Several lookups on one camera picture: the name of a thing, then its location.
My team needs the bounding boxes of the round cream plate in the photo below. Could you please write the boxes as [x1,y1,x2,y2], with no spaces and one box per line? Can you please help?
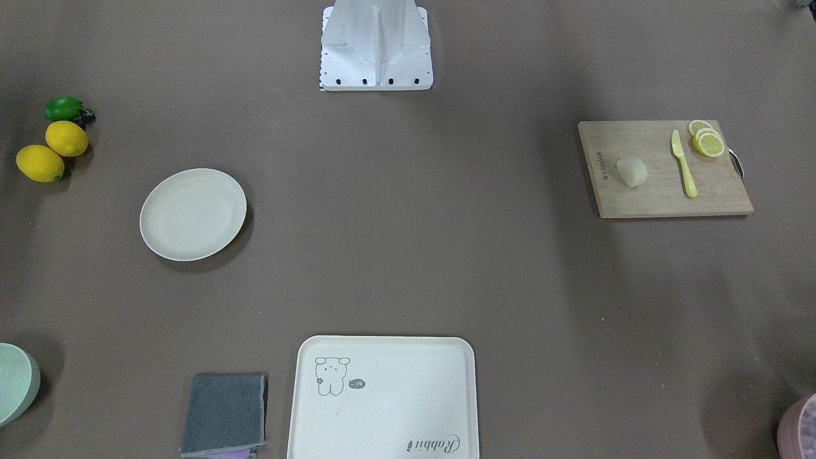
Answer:
[139,168,248,262]

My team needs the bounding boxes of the cream rabbit tray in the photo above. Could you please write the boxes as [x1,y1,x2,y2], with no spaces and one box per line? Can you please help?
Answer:
[288,336,480,458]

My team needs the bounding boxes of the grey folded cloth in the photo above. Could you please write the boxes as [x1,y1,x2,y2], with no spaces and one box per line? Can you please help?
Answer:
[180,373,267,458]

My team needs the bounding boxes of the yellow plastic knife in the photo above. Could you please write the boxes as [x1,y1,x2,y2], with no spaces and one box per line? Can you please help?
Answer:
[670,130,697,198]

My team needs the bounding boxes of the lemon slice back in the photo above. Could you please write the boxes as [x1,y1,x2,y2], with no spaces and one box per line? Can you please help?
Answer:
[687,119,713,138]

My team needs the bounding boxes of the wooden cutting board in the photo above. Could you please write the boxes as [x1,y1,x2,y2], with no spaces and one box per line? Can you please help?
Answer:
[578,120,754,219]

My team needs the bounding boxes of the dark cherries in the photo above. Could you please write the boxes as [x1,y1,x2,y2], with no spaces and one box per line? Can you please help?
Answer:
[71,108,96,130]

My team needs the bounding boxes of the yellow lemon near lime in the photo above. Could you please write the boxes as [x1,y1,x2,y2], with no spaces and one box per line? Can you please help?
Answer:
[45,121,89,157]

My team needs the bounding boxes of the green lime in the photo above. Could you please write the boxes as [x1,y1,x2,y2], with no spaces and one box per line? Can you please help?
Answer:
[43,96,85,122]

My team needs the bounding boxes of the yellow lemon far end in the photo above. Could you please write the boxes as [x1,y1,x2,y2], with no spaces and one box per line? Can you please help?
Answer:
[17,145,65,183]

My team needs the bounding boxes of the mint green bowl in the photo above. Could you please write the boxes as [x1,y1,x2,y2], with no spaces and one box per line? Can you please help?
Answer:
[1,343,41,426]

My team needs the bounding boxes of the pink bowl with ice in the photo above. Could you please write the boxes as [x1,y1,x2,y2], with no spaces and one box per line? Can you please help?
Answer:
[777,394,815,458]

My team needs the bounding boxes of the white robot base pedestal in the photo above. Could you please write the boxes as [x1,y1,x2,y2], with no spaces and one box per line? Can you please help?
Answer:
[319,1,434,91]

